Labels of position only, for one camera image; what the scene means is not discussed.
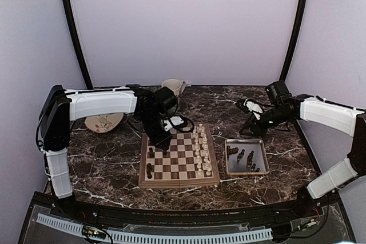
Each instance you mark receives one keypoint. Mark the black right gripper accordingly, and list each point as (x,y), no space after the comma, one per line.
(254,124)

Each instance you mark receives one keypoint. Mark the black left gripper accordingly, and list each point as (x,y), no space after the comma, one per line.
(158,142)

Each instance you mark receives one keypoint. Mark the dark chess piece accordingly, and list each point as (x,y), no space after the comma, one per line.
(149,168)
(151,153)

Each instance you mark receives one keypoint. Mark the metal tray with wooden rim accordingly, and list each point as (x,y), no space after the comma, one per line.
(246,157)

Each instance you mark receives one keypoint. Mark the dark chess piece corner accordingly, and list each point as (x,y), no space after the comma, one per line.
(149,174)

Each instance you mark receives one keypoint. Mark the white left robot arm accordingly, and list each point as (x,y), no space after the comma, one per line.
(65,106)

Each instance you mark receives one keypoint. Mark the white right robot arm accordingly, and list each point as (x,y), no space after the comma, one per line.
(336,133)

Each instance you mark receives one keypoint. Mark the white chess rook far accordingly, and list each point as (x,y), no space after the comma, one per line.
(200,128)

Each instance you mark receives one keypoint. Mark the white chess rook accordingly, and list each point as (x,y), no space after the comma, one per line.
(200,128)
(209,171)

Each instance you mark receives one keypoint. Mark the white chess king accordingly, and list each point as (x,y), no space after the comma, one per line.
(205,143)

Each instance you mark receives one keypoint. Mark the wooden chess board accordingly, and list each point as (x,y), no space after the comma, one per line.
(181,166)

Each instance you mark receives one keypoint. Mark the white chess queen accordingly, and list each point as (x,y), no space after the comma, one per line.
(205,156)

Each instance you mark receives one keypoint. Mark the white chess rook near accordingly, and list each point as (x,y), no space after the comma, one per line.
(209,171)

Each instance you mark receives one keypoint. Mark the coral painted ceramic mug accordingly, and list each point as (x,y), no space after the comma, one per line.
(175,85)

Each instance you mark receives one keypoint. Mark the bird painted ceramic plate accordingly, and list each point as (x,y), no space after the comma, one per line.
(103,123)

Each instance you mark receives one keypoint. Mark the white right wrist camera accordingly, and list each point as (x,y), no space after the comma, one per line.
(248,106)

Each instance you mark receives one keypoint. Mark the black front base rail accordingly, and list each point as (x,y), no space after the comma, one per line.
(264,215)

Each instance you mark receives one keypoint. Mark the black right corner post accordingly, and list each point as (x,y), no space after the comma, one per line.
(293,39)

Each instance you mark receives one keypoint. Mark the black corner post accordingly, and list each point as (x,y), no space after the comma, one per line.
(76,43)
(293,39)

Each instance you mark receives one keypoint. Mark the white slotted cable duct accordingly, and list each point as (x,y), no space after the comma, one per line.
(153,234)

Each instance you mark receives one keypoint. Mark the black left corner post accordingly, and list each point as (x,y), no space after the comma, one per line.
(76,43)

